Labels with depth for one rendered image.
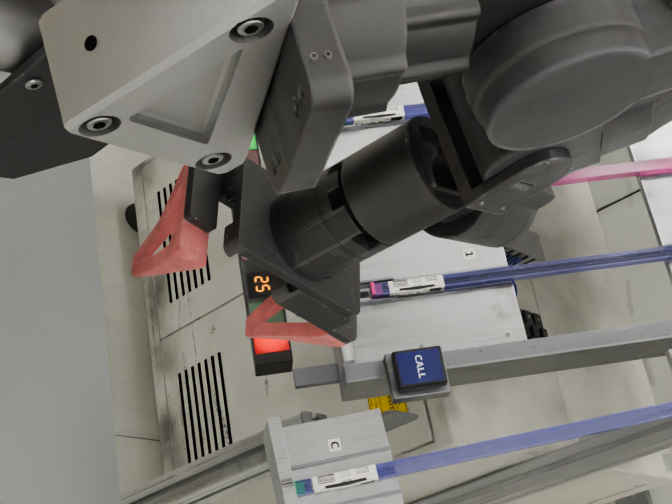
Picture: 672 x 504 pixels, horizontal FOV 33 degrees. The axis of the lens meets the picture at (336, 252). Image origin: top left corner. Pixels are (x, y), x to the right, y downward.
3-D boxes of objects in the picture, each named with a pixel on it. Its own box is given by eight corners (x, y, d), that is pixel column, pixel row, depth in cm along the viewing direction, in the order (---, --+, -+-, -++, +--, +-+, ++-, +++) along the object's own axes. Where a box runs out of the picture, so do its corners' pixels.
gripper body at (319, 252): (223, 168, 67) (313, 111, 63) (338, 243, 73) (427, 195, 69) (215, 257, 63) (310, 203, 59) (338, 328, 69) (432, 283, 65)
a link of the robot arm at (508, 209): (491, 11, 58) (552, 153, 55) (592, 61, 67) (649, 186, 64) (326, 129, 64) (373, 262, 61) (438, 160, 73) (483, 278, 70)
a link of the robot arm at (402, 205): (410, 97, 59) (440, 194, 58) (479, 121, 65) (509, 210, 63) (316, 154, 63) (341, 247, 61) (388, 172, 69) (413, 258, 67)
